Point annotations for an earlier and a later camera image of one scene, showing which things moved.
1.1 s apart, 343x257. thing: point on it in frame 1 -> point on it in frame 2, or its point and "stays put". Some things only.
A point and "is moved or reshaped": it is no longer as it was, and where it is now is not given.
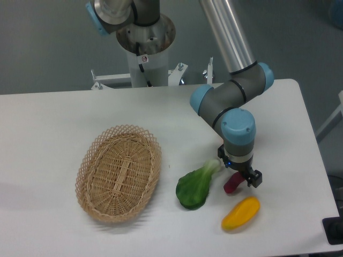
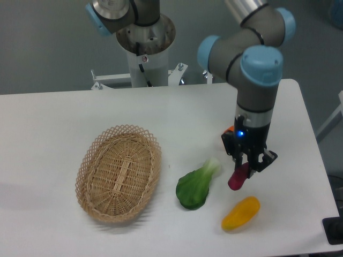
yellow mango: (241, 212) stays put
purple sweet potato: (233, 182) is moved or reshaped
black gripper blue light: (244, 168) -> (252, 138)
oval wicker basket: (118, 173) stays put
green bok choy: (192, 190) stays put
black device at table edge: (333, 228) stays put
